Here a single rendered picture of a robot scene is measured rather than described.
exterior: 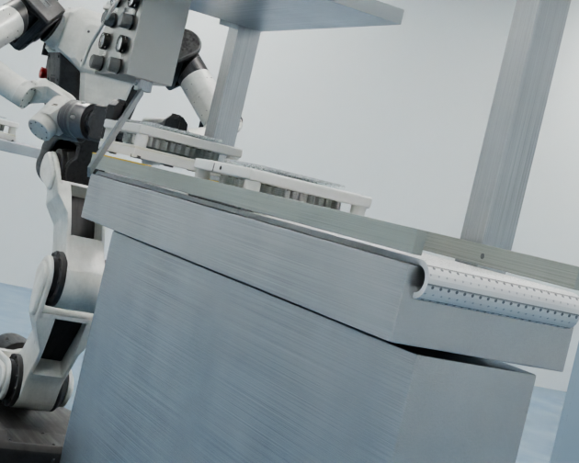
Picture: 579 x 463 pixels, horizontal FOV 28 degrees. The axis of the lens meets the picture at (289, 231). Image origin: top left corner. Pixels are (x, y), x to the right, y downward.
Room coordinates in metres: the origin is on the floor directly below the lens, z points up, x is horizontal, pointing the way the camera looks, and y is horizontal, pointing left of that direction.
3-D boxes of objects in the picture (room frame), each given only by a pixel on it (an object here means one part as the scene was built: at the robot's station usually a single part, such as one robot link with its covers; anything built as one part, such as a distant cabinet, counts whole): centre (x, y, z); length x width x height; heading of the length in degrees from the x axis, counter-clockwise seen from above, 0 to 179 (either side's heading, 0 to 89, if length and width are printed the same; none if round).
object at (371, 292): (2.07, 0.03, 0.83); 1.30 x 0.29 x 0.10; 28
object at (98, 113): (2.69, 0.49, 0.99); 0.12 x 0.10 x 0.13; 60
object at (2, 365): (3.14, 0.60, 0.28); 0.21 x 0.20 x 0.13; 28
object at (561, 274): (2.14, -0.09, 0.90); 1.32 x 0.02 x 0.03; 28
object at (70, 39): (3.18, 0.62, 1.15); 0.34 x 0.30 x 0.36; 118
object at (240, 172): (2.08, 0.04, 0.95); 0.25 x 0.24 x 0.02; 118
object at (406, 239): (2.01, 0.15, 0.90); 1.32 x 0.02 x 0.03; 28
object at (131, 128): (2.57, 0.30, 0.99); 0.25 x 0.24 x 0.02; 118
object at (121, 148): (2.57, 0.30, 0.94); 0.24 x 0.24 x 0.02; 28
